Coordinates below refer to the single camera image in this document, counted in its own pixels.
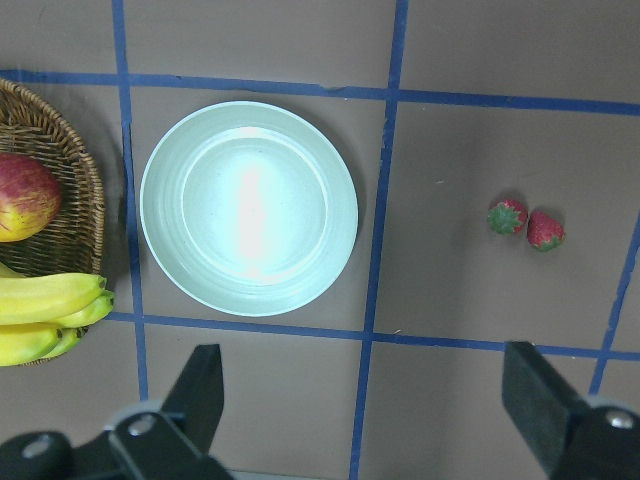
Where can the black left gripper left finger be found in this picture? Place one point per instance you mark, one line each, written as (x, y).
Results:
(172, 440)

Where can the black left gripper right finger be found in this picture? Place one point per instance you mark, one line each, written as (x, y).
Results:
(570, 435)

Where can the red strawberry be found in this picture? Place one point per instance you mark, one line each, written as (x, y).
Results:
(507, 217)
(544, 233)

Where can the light green plate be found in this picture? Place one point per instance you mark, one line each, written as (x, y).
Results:
(248, 209)

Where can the yellow banana bunch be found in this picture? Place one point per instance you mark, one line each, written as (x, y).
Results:
(44, 317)

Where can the brown wicker basket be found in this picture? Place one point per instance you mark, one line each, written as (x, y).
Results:
(52, 232)

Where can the red yellow apple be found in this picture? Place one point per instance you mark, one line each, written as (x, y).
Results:
(30, 197)

